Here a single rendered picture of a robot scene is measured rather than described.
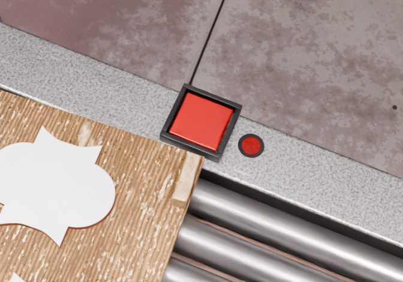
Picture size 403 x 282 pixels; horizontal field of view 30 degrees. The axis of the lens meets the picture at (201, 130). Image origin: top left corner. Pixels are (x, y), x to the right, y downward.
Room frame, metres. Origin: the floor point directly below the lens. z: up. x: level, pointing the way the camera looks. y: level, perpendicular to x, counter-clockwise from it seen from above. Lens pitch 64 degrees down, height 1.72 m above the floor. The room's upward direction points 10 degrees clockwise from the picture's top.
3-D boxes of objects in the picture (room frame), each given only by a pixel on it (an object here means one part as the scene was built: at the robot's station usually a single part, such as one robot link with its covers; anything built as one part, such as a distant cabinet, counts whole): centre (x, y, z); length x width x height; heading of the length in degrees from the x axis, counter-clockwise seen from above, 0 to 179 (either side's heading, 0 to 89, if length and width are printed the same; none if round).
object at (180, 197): (0.32, 0.01, 0.95); 0.06 x 0.02 x 0.03; 171
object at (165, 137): (0.41, 0.00, 0.92); 0.08 x 0.08 x 0.02; 77
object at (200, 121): (0.41, 0.00, 0.92); 0.06 x 0.06 x 0.01; 77
